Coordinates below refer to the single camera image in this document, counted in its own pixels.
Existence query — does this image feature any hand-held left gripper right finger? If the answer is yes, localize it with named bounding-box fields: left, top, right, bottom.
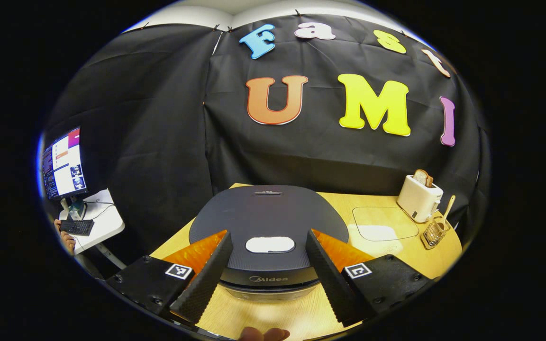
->
left=306, top=229, right=435, bottom=327

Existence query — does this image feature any dark grey rice cooker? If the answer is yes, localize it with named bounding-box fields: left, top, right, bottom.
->
left=189, top=185, right=349, bottom=301

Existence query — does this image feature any toasted bread slice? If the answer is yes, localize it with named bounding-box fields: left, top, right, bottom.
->
left=413, top=169, right=435, bottom=188

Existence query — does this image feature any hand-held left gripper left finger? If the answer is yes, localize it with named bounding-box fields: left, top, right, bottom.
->
left=106, top=230, right=234, bottom=326

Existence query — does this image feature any metal wire chopstick holder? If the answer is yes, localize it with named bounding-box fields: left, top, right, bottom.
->
left=420, top=219, right=451, bottom=250

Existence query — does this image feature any small teal box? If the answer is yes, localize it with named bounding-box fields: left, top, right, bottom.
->
left=68, top=199, right=86, bottom=221

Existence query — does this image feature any computer monitor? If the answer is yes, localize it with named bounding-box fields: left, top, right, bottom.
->
left=42, top=126, right=88, bottom=200

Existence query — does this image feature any white toaster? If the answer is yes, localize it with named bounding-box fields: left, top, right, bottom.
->
left=396, top=174, right=444, bottom=223

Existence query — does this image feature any black keyboard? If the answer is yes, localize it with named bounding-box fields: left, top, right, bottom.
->
left=60, top=219, right=95, bottom=236

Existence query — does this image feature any black backdrop cloth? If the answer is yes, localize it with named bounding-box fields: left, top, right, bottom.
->
left=41, top=14, right=489, bottom=247

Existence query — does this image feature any clear plastic rice box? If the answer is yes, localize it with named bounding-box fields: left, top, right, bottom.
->
left=352, top=206, right=419, bottom=242

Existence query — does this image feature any white side table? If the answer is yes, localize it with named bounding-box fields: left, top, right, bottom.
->
left=59, top=188, right=126, bottom=256

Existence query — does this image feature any wooden spoon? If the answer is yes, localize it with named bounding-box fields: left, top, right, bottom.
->
left=437, top=195, right=456, bottom=233

